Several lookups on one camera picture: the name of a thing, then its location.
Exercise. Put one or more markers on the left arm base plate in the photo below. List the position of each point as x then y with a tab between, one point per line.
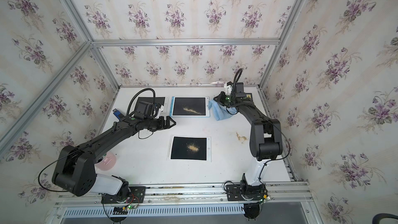
136	194

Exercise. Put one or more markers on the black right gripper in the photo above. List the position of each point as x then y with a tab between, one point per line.
221	99

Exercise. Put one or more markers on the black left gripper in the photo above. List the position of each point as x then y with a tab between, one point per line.
167	125

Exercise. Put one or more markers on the light blue cloth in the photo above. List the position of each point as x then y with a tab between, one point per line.
221	112

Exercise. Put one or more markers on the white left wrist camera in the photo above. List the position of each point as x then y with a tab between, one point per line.
158	109

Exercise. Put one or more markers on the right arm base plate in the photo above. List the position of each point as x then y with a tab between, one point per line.
236	192

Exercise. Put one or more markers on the blue framed drawing tablet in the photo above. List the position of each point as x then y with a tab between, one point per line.
189	106

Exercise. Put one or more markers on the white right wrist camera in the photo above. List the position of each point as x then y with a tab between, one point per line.
228	88

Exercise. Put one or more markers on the white drawing tablet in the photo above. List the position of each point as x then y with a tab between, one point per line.
163	100
189	148

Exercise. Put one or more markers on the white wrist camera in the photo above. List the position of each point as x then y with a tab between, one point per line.
228	88
158	109

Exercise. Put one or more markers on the dark blue book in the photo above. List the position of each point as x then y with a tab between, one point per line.
247	97

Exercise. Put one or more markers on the white vented cable duct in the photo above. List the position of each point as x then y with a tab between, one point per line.
154	211

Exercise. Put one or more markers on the aluminium mounting rail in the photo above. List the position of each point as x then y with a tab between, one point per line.
182	194

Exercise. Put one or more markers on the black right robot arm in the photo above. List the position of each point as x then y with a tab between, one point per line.
266	137

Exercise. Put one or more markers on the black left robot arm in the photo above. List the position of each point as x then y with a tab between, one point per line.
75	168

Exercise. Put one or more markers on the pink pen cup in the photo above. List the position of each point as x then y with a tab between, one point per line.
107	162

